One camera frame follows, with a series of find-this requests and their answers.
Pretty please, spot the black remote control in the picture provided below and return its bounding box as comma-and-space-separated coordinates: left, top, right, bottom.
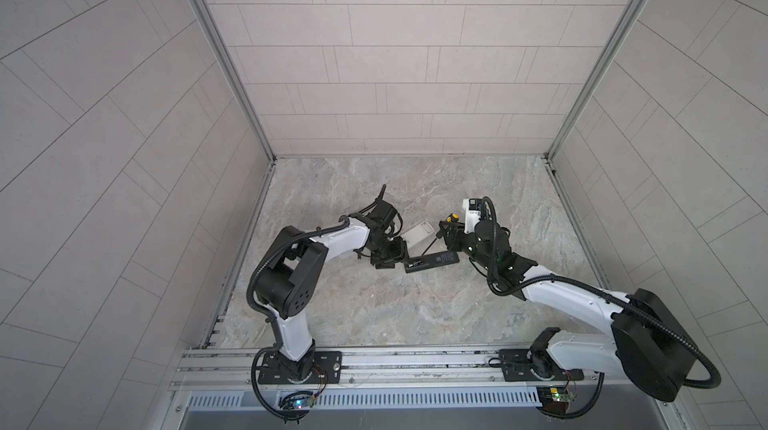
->
403, 250, 459, 273

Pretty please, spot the white remote control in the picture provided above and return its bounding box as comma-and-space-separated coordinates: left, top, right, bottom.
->
401, 221, 436, 249

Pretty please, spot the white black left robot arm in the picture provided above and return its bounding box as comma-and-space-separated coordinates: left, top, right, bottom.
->
246, 196, 408, 382

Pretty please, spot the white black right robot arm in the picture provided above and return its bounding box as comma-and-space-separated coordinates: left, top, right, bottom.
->
438, 218, 701, 402

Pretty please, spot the right circuit board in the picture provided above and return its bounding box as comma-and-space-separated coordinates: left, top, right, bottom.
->
536, 386, 578, 415

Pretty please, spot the circuit board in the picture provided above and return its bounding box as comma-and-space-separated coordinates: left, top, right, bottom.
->
536, 386, 578, 415
279, 390, 319, 411

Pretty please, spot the left circuit board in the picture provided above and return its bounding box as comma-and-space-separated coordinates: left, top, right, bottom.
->
279, 390, 319, 411

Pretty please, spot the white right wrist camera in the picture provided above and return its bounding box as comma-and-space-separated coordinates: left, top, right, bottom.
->
462, 198, 483, 234

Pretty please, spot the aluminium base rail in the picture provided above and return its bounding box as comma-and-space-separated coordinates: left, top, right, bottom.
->
150, 344, 693, 429

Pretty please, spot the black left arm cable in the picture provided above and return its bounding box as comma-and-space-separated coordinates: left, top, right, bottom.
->
245, 183, 404, 422

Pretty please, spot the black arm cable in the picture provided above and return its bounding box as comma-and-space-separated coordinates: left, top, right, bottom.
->
478, 195, 722, 420
245, 183, 404, 422

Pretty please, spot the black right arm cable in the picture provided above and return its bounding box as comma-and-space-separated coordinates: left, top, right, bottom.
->
478, 195, 722, 420

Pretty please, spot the aluminium corner post right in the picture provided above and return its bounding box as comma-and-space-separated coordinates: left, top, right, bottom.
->
544, 0, 648, 164

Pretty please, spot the aluminium corner post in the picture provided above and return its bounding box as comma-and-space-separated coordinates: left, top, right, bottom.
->
189, 0, 277, 166
544, 0, 648, 164

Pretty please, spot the aluminium corner post left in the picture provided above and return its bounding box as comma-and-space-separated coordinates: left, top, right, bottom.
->
189, 0, 277, 166

